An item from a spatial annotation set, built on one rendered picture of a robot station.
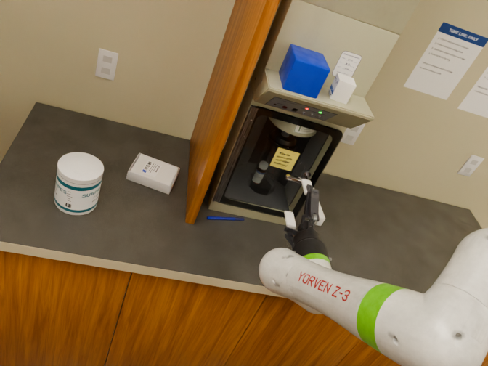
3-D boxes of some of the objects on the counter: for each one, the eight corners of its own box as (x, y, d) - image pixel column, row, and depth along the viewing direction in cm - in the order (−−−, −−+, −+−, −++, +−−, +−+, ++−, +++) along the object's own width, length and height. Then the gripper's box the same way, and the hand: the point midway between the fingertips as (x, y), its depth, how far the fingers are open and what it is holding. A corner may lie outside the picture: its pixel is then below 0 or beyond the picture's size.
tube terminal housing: (208, 165, 179) (280, -31, 133) (282, 183, 187) (375, 4, 142) (207, 209, 160) (292, -3, 114) (290, 226, 168) (401, 35, 123)
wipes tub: (59, 183, 146) (63, 147, 137) (100, 192, 149) (107, 157, 140) (48, 211, 136) (52, 173, 127) (93, 219, 139) (99, 184, 130)
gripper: (303, 278, 131) (292, 226, 148) (341, 219, 116) (324, 168, 133) (279, 274, 129) (271, 221, 146) (315, 213, 115) (301, 163, 131)
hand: (297, 198), depth 138 cm, fingers open, 13 cm apart
